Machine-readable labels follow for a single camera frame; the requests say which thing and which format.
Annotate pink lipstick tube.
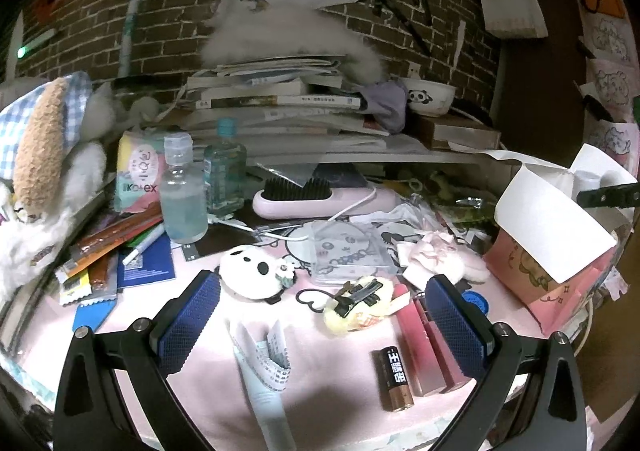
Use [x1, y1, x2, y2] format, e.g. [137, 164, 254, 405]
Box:
[393, 284, 469, 397]

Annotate black gold AA battery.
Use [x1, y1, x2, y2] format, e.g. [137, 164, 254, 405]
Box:
[373, 346, 414, 412]

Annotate blue booklet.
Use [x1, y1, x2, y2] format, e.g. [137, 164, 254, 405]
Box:
[117, 234, 176, 291]

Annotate blue serrated sachet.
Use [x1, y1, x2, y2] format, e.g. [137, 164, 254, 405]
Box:
[72, 297, 117, 332]

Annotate pink cartoon storage bag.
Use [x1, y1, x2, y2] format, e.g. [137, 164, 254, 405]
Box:
[484, 229, 615, 336]

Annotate pink ribbon bow puff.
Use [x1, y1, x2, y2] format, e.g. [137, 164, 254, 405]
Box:
[396, 231, 490, 289]

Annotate white cosmetic tube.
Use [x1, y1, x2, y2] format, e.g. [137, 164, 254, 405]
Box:
[228, 321, 297, 450]

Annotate panda plush clip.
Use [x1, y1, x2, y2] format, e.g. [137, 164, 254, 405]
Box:
[217, 245, 296, 304]

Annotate orange sachet sticks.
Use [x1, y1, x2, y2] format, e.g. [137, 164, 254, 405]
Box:
[54, 202, 163, 284]

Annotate yellow fuzzy hair clip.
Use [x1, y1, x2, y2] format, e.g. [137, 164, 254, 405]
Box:
[322, 275, 410, 336]

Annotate clear bottle white cap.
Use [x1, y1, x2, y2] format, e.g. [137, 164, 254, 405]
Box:
[158, 133, 208, 244]

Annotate white paper sheet in bag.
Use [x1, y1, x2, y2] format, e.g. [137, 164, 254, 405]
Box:
[487, 144, 637, 283]

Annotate clear cartoon acrylic case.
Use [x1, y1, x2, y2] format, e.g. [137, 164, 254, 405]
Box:
[309, 220, 397, 285]

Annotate Kotex pad package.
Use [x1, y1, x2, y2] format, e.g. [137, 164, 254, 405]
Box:
[114, 132, 166, 213]

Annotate pink hair straightening brush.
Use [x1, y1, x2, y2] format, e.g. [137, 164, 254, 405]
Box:
[252, 178, 401, 220]

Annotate clear bottle teal cap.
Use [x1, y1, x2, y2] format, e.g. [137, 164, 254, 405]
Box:
[203, 118, 247, 217]

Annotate dog plush with plaid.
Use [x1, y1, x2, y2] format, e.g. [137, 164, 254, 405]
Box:
[1, 71, 116, 301]

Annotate panda print bowl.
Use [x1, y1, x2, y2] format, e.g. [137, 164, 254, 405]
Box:
[401, 78, 457, 118]

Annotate purple cloth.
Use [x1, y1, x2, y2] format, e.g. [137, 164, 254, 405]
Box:
[357, 80, 408, 134]

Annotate stack of books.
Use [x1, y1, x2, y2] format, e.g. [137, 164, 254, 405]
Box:
[174, 54, 432, 165]

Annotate white fluffy fur piece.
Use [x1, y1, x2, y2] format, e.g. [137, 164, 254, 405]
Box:
[201, 5, 386, 85]

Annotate pink hanging wall organizer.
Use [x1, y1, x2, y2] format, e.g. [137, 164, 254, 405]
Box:
[577, 0, 639, 175]

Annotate white paper bag on wall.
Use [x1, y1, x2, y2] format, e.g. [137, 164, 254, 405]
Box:
[480, 0, 548, 40]

